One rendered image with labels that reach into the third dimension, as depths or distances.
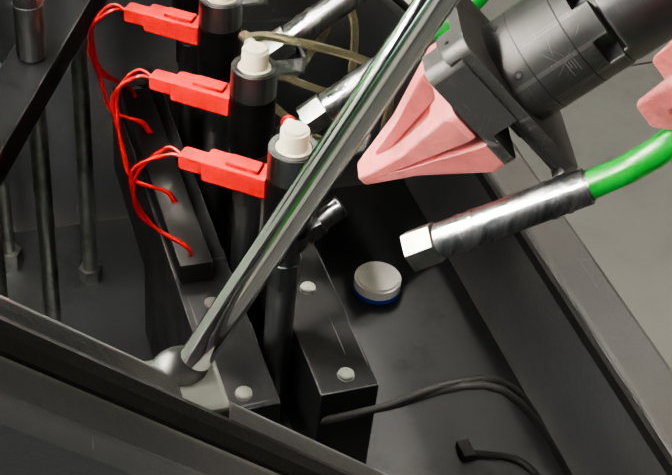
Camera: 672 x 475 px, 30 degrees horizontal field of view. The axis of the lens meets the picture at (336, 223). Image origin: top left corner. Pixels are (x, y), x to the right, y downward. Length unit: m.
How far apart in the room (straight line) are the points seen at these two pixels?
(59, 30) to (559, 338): 0.41
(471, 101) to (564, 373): 0.35
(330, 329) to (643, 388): 0.21
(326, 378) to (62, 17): 0.29
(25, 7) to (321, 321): 0.26
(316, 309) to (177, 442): 0.52
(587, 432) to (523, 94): 0.35
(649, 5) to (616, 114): 2.22
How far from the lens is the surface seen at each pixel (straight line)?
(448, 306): 1.04
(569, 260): 0.92
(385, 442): 0.93
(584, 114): 2.80
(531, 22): 0.62
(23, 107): 0.76
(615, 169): 0.59
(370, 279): 1.03
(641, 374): 0.86
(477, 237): 0.60
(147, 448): 0.28
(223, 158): 0.71
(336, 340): 0.79
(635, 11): 0.61
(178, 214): 0.84
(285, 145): 0.67
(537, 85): 0.62
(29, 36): 0.79
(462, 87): 0.61
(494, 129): 0.62
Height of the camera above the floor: 1.54
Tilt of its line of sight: 40 degrees down
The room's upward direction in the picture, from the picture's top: 7 degrees clockwise
